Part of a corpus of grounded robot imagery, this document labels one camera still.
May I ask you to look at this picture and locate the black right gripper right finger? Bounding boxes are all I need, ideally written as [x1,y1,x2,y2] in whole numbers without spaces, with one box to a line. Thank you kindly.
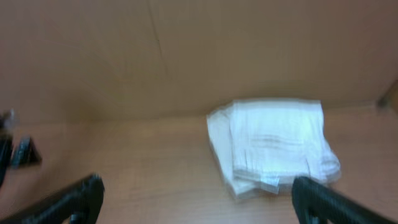
[292,176,397,224]

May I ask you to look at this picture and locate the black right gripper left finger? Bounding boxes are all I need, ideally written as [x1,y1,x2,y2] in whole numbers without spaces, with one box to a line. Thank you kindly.
[1,174,104,224]

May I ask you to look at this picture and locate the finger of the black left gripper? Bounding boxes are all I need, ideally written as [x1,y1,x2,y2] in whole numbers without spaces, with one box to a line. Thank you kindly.
[11,137,42,168]

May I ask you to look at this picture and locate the folded light blue jeans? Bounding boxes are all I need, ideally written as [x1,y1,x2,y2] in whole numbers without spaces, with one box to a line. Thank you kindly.
[206,99,341,199]

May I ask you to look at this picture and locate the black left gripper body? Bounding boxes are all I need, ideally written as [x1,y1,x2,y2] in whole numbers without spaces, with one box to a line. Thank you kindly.
[0,110,15,185]

